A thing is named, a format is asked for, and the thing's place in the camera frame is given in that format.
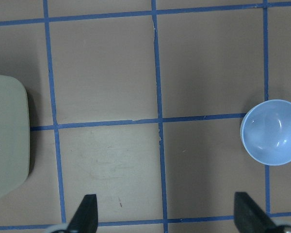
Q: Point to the blue bowl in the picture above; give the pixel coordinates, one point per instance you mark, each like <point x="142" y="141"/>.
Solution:
<point x="265" y="132"/>

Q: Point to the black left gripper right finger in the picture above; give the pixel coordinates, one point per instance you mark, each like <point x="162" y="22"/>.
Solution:
<point x="250" y="218"/>

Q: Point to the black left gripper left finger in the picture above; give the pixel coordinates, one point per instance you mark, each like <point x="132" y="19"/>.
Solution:
<point x="85" y="219"/>

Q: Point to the silver white toaster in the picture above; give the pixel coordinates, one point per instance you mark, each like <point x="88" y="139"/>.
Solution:
<point x="14" y="135"/>

